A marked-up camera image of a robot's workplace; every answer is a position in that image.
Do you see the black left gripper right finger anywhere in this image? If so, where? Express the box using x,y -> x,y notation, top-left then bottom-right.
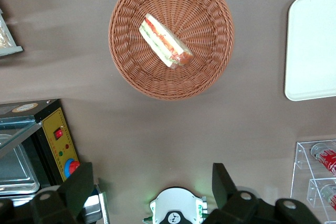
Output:
203,163 -> 321,224

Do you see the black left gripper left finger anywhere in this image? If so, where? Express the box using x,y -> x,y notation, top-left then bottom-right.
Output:
0,162 -> 95,224

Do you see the triangular sandwich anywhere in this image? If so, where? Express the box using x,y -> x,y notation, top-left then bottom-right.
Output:
138,13 -> 194,70

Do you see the round brown wicker basket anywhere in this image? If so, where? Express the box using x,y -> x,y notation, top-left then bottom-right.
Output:
108,0 -> 235,101

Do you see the grey snack rack tray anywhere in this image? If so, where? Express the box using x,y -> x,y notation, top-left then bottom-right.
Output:
0,8 -> 24,57

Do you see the cream plastic tray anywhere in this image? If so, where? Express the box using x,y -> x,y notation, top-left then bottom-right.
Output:
284,0 -> 336,102

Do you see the steel warmer pan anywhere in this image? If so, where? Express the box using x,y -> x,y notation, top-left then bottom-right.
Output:
0,134 -> 40,196

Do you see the black food warmer yellow panel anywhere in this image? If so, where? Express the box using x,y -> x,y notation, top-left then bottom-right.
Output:
0,99 -> 111,224

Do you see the clear acrylic bottle rack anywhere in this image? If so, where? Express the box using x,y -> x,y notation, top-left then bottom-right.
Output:
290,139 -> 336,224

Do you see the red cola bottle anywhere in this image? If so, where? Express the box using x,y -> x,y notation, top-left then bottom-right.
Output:
310,142 -> 336,177
320,184 -> 336,210

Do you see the clear bag of snacks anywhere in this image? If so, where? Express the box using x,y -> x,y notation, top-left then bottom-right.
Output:
0,20 -> 13,49

